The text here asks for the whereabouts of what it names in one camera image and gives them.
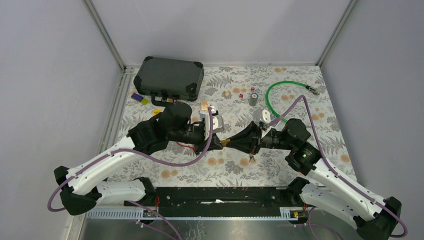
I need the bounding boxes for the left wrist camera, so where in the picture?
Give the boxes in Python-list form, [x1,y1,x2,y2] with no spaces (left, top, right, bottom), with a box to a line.
[204,105,224,137]

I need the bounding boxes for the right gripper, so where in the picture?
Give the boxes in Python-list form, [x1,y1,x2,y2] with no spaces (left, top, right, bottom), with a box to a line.
[224,120,293,155]

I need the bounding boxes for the yellow-green toy brick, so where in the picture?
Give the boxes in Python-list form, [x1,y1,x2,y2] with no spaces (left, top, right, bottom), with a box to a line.
[140,98,149,105]

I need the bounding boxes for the brass padlock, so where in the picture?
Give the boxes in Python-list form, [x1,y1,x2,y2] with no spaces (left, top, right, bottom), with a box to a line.
[220,139,231,147]

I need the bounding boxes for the grey patterned cylinder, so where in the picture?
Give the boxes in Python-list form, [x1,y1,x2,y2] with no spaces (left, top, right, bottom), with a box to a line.
[248,92,259,107]

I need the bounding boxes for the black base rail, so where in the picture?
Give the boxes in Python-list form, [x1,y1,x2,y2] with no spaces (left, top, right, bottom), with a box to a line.
[124,176,312,220]

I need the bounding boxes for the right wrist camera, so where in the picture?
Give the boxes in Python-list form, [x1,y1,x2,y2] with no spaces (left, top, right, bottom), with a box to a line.
[253,108,271,130]

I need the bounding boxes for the yellow big blind chip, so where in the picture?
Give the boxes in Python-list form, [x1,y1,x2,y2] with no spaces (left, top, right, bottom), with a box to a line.
[152,109,163,116]

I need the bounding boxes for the dark green carrying case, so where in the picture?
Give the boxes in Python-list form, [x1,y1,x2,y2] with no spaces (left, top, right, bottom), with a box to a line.
[133,56,204,107]

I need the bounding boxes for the green cable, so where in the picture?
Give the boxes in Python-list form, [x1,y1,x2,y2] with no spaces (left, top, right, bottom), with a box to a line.
[264,80,322,123]

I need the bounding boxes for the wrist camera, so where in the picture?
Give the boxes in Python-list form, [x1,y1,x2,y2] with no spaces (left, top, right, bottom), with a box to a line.
[253,108,271,130]
[204,105,224,137]

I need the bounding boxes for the blue toy brick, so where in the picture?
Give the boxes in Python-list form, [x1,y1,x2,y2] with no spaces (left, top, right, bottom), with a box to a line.
[130,93,144,102]

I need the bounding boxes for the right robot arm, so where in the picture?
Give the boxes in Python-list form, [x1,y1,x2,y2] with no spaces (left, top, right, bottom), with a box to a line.
[222,118,402,240]

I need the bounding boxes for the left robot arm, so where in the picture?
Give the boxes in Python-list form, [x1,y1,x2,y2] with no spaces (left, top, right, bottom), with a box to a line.
[47,101,224,216]

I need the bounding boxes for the red cable lock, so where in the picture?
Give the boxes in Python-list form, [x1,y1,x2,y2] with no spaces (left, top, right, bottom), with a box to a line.
[176,142,195,151]

